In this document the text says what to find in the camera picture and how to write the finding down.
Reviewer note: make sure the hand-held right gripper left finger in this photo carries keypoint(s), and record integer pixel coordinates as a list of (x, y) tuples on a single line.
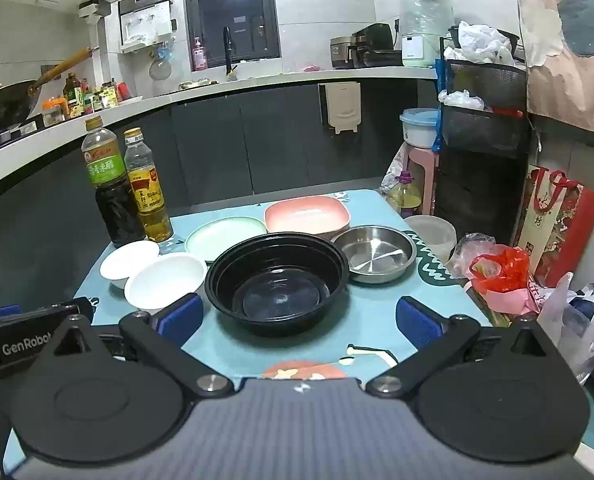
[(182, 317)]

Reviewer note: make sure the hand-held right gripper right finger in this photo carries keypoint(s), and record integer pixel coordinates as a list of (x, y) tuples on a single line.
[(417, 320)]

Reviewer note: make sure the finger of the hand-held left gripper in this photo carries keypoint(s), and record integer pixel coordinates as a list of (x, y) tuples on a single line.
[(42, 311)]

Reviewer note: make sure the white plate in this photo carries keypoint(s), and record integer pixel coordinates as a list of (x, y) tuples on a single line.
[(162, 280)]

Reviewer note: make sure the stainless steel bowl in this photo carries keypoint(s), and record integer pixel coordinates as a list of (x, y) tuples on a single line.
[(372, 255)]

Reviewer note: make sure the white round bowl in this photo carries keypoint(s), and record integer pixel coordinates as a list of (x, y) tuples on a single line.
[(124, 262)]

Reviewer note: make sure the green round plate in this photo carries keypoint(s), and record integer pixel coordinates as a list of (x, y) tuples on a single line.
[(217, 237)]

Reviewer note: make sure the black plastic bowl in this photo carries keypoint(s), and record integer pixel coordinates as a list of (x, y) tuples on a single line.
[(277, 290)]

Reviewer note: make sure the pink square bowl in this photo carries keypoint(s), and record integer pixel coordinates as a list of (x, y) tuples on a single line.
[(302, 217)]

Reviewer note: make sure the blue printed tablecloth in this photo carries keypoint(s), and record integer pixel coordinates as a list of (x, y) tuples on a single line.
[(377, 300)]

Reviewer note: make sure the clear plastic container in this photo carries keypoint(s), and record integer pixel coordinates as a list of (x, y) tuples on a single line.
[(429, 237)]

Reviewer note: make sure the red plastic bag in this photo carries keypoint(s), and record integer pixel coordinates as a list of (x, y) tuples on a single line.
[(502, 270)]

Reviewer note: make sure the oil jug purple cap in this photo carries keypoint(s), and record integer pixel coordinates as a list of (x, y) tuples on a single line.
[(406, 195)]

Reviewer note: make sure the oil bottle yellow label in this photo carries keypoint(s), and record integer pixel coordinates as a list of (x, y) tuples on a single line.
[(149, 195)]

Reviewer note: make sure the dark vinegar bottle green label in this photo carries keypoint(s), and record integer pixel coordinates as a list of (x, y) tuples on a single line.
[(112, 200)]

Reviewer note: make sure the floral plastic bag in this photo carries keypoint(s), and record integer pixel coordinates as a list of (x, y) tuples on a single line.
[(394, 172)]

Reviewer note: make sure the pink plastic stool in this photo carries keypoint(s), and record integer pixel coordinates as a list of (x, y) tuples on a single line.
[(422, 165)]

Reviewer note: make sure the large white plastic bag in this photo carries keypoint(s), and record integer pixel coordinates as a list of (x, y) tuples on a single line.
[(572, 325)]

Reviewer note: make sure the red gift bag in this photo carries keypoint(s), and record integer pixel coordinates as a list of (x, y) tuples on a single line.
[(557, 225)]

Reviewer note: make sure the white container blue lid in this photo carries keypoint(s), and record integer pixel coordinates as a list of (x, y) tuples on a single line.
[(418, 127)]

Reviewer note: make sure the black mesh storage rack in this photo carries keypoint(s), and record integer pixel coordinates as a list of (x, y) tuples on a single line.
[(482, 125)]

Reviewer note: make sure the row of condiment bottles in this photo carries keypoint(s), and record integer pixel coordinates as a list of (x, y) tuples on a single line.
[(87, 100)]

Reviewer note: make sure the small white plastic bag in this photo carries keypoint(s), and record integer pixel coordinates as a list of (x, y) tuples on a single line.
[(459, 99)]

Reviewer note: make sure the white hanging trash bin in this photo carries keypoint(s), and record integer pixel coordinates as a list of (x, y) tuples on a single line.
[(341, 105)]

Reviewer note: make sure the white kitchen counter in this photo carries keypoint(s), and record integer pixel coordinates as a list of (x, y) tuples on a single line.
[(277, 77)]

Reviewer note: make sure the pink soap bottle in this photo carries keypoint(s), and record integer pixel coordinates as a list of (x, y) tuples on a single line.
[(199, 57)]

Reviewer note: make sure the black kitchen faucet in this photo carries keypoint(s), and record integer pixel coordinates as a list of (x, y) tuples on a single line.
[(227, 50)]

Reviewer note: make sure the silver rice cooker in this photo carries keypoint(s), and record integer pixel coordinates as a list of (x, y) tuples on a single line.
[(343, 52)]

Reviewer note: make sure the black air fryer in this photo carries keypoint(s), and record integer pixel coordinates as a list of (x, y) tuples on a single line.
[(377, 42)]

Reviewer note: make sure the crumpled white plastic bags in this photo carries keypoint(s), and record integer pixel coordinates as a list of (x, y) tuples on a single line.
[(479, 42)]

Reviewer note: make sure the beige hanging apron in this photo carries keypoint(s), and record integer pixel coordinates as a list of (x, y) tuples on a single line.
[(572, 75)]

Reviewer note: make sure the plastic-covered white appliance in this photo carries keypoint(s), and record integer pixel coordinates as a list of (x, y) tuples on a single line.
[(424, 25)]

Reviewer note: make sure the dark framed window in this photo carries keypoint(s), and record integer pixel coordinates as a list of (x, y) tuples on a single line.
[(237, 20)]

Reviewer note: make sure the white wall appliance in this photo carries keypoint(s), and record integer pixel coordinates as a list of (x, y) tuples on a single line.
[(144, 25)]

